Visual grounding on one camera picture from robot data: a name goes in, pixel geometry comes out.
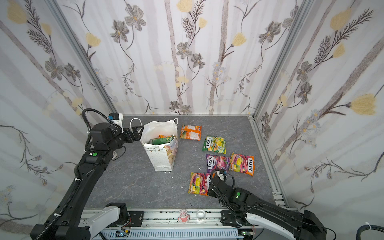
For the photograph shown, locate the clear round suction cup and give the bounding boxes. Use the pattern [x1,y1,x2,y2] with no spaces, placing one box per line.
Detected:
[196,209,207,221]

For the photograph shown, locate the red orange Fox's candy bag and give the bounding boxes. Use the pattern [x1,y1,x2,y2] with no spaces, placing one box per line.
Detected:
[230,153,255,176]

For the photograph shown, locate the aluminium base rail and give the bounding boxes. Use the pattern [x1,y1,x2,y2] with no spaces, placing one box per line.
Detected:
[56,207,307,240]

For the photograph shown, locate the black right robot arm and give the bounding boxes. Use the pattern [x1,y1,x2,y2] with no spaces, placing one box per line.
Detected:
[208,169,337,240]

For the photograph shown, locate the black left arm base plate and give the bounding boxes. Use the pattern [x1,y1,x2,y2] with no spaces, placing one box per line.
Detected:
[128,210,144,227]

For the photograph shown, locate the black corrugated cable hose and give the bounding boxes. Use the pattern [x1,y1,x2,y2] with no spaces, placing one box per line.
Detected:
[355,222,384,240]

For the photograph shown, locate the white cartoon paper bag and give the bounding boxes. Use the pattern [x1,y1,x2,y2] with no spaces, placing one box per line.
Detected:
[140,118,179,172]

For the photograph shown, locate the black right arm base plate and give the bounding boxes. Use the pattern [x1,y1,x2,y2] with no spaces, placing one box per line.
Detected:
[220,210,260,228]

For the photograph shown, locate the pink yellow Fox's candy bag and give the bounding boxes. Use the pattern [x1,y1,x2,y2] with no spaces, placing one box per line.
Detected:
[188,172,211,196]

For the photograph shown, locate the small orange snack packet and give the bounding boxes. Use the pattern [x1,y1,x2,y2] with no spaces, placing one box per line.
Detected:
[180,125,202,141]

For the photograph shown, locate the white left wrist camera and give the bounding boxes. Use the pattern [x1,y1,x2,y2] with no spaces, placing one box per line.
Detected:
[109,113,124,132]

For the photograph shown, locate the white slotted cable duct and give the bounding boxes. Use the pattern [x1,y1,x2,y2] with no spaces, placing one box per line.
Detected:
[102,229,244,240]

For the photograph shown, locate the pink pig sticker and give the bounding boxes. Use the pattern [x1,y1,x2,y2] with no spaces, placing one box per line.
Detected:
[178,209,190,224]

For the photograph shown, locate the orange corn snack bag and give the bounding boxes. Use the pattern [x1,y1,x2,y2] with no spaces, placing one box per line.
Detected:
[158,135,174,139]

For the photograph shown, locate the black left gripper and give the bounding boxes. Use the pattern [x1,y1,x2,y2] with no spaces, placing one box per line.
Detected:
[105,125,144,153]

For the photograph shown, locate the green yellow Fox's candy bag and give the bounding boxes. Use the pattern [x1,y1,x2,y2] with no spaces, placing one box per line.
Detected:
[203,136,227,154]

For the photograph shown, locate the purple Fox's berries bag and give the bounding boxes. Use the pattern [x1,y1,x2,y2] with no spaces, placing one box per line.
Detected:
[206,154,230,173]

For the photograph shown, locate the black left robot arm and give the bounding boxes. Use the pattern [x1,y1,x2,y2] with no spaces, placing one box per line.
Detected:
[30,108,144,240]

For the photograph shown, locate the green Fox's tea packet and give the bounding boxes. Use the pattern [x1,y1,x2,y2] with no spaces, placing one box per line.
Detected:
[149,136,174,146]

